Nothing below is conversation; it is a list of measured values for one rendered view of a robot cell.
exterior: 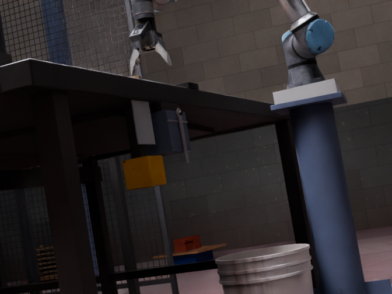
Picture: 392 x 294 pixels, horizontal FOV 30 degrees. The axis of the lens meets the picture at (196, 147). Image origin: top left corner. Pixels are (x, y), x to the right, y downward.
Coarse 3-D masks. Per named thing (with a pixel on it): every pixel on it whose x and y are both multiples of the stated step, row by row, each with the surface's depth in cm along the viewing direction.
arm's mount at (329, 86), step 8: (328, 80) 272; (336, 80) 277; (296, 88) 275; (304, 88) 274; (312, 88) 273; (320, 88) 272; (328, 88) 271; (336, 88) 271; (280, 96) 276; (288, 96) 275; (296, 96) 275; (304, 96) 274; (312, 96) 273
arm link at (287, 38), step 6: (282, 36) 286; (288, 36) 283; (282, 42) 286; (288, 42) 283; (288, 48) 283; (294, 48) 279; (288, 54) 284; (294, 54) 281; (288, 60) 285; (294, 60) 282; (300, 60) 281; (306, 60) 281
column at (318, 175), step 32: (320, 96) 271; (320, 128) 277; (320, 160) 276; (320, 192) 276; (320, 224) 276; (352, 224) 278; (320, 256) 277; (352, 256) 274; (320, 288) 281; (352, 288) 273; (384, 288) 276
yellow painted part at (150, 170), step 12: (132, 120) 196; (132, 132) 196; (132, 144) 196; (132, 156) 196; (144, 156) 192; (156, 156) 196; (132, 168) 193; (144, 168) 191; (156, 168) 194; (132, 180) 193; (144, 180) 191; (156, 180) 193
